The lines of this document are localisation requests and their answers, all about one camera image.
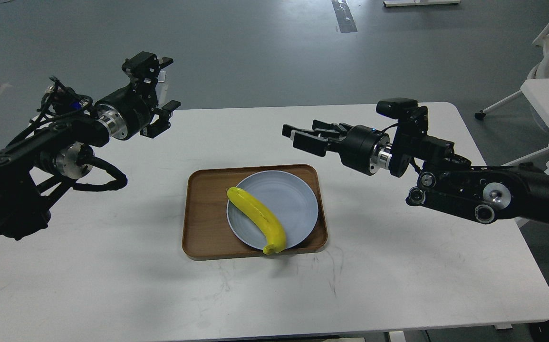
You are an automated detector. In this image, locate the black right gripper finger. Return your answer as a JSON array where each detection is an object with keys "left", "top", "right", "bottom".
[
  {"left": 281, "top": 125, "right": 343, "bottom": 157},
  {"left": 312, "top": 120, "right": 353, "bottom": 138}
]

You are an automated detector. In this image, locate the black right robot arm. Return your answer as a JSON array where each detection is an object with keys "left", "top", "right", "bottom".
[{"left": 281, "top": 98, "right": 549, "bottom": 224}]

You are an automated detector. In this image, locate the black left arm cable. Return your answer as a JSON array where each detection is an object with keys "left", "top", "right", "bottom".
[{"left": 72, "top": 157, "right": 128, "bottom": 192}]

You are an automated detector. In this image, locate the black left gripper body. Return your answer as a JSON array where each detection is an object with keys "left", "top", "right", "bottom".
[{"left": 96, "top": 84, "right": 155, "bottom": 140}]

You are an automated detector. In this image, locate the yellow banana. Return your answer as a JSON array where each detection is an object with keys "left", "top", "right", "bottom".
[{"left": 226, "top": 187, "right": 287, "bottom": 255}]

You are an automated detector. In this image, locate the brown wooden tray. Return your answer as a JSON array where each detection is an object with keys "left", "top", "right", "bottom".
[{"left": 182, "top": 164, "right": 328, "bottom": 260}]

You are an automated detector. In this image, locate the light blue plate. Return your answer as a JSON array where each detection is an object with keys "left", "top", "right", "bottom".
[{"left": 226, "top": 171, "right": 318, "bottom": 251}]

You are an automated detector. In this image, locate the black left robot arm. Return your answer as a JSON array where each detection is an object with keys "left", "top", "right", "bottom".
[{"left": 0, "top": 52, "right": 181, "bottom": 240}]

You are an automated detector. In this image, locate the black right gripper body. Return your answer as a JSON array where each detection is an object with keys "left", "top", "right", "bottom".
[{"left": 327, "top": 125, "right": 392, "bottom": 176}]

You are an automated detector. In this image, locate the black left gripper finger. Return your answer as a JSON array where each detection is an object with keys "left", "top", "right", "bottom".
[
  {"left": 139, "top": 100, "right": 181, "bottom": 139},
  {"left": 122, "top": 52, "right": 174, "bottom": 88}
]

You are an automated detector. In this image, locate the white table base far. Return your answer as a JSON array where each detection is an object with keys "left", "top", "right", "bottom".
[{"left": 383, "top": 0, "right": 461, "bottom": 8}]

